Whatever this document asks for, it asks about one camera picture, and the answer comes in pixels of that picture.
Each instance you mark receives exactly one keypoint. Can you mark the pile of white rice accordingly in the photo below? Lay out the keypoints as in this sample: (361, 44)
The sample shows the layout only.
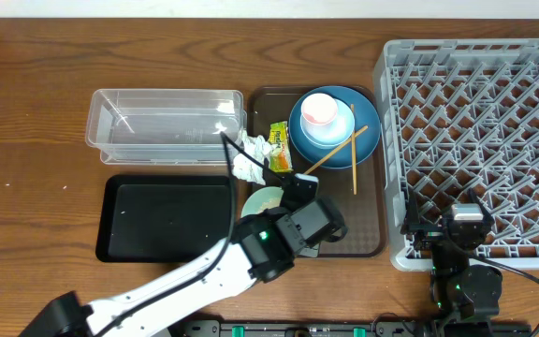
(269, 204)

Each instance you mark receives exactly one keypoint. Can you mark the white tissue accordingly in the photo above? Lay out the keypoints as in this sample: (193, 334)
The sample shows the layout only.
(245, 169)

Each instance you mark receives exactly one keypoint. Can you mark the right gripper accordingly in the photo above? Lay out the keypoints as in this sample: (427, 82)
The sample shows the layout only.
(430, 231)

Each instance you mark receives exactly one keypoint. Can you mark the clear plastic waste bin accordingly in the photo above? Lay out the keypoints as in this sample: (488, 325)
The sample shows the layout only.
(167, 127)

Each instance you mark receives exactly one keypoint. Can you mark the wooden chopstick diagonal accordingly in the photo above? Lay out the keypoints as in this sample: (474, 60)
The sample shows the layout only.
(334, 151)

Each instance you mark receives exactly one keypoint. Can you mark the wooden chopstick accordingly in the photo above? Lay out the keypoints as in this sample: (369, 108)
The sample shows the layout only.
(354, 151)

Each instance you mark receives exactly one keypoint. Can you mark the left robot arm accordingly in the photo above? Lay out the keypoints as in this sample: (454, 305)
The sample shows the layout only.
(260, 248)

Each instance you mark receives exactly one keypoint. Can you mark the mint green bowl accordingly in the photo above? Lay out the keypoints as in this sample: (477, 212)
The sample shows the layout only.
(253, 202)

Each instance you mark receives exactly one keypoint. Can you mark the black plastic tray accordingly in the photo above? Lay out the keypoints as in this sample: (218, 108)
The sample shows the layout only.
(162, 218)

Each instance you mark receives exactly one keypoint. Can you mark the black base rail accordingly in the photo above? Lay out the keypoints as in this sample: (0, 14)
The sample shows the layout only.
(215, 328)

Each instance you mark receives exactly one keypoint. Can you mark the grey dishwasher rack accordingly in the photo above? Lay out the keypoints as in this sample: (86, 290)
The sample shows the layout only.
(459, 114)

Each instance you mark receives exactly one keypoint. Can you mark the dark blue plate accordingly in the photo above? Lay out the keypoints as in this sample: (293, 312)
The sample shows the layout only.
(365, 115)

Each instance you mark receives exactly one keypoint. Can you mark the brown serving tray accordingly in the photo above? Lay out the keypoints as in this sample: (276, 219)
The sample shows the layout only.
(364, 213)

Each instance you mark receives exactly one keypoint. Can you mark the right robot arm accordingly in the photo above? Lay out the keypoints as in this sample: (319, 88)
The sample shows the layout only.
(467, 295)

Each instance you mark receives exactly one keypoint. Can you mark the pink cup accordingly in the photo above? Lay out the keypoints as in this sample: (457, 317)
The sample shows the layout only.
(319, 109)

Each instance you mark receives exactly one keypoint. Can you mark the light blue bowl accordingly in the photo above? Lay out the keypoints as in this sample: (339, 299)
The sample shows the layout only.
(333, 133)

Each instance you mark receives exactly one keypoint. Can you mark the yellow green snack wrapper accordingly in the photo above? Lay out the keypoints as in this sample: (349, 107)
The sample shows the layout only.
(279, 159)

